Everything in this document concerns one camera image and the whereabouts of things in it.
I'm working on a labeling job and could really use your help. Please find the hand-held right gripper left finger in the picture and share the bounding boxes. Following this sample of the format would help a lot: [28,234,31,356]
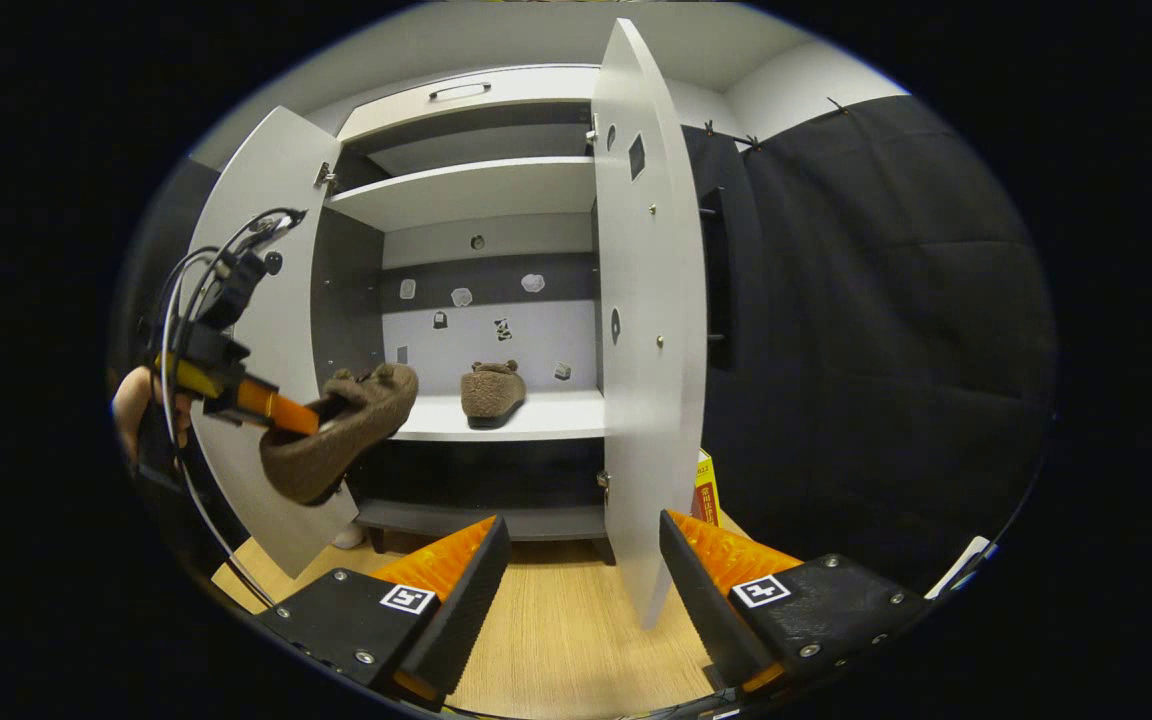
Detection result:
[256,515,513,706]

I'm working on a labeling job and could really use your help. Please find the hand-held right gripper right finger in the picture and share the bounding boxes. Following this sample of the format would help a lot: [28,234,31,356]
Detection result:
[658,510,937,691]

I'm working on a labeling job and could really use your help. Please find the brown fluffy shoe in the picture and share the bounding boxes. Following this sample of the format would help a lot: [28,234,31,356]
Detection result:
[259,362,420,506]
[460,360,527,429]

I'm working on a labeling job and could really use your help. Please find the white shoe cabinet door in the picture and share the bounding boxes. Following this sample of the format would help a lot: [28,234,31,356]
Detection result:
[181,105,362,579]
[591,18,737,629]

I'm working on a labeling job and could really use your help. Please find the white shoe cabinet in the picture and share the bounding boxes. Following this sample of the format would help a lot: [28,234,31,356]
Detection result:
[311,65,617,566]

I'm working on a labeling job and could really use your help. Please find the white cabinet drawer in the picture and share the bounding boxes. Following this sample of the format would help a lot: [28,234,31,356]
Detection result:
[336,65,602,141]

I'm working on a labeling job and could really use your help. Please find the yellow red carton box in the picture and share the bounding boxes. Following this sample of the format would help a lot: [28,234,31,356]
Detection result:
[691,448,722,528]

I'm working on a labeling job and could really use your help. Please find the white flat object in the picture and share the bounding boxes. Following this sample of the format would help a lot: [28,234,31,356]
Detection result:
[924,535,999,601]

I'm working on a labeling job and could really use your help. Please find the black backdrop cloth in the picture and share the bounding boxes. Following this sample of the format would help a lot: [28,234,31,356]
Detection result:
[681,95,1057,596]

